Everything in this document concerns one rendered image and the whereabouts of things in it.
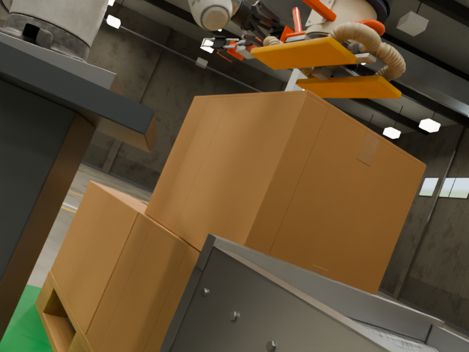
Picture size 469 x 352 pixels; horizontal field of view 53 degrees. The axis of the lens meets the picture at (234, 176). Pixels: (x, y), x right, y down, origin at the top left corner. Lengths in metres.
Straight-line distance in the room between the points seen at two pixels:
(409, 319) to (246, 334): 0.59
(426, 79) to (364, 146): 12.04
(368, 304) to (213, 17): 0.78
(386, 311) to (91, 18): 0.85
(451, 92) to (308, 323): 12.91
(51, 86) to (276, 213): 0.49
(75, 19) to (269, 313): 0.62
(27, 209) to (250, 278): 0.39
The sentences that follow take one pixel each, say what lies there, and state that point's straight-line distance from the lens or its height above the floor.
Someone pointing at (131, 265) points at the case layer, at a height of 0.40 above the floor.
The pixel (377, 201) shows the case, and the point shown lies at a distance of 1.12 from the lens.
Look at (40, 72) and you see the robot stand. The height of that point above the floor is 0.73.
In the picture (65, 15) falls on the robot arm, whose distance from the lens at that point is 0.93.
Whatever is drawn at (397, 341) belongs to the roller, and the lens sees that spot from 1.07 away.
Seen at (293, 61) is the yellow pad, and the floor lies 1.10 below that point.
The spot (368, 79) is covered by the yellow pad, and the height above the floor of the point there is 1.11.
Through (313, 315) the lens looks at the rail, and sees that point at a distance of 0.57.
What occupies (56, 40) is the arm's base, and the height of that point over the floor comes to 0.81.
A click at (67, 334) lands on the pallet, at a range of 1.86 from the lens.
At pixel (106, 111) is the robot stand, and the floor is 0.72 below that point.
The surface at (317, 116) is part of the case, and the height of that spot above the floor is 0.90.
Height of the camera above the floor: 0.66
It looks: 4 degrees up
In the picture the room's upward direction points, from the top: 23 degrees clockwise
